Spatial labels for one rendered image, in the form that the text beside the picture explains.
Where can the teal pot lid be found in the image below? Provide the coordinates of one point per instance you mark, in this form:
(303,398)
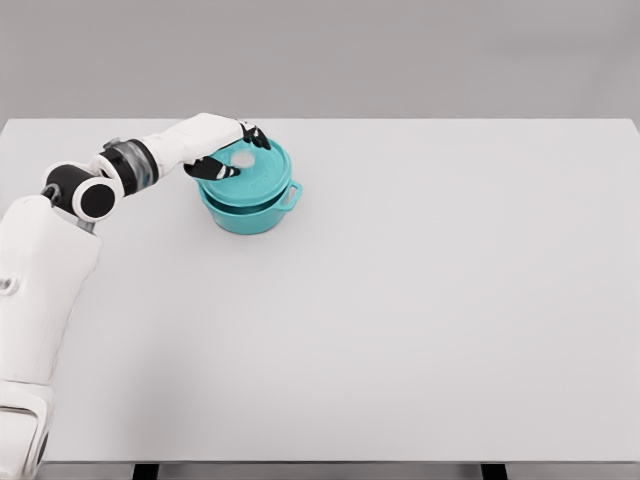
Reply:
(260,172)

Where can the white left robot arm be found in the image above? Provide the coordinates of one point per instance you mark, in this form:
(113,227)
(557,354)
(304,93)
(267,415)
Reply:
(47,260)

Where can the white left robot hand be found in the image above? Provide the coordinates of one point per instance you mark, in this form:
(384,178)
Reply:
(210,132)

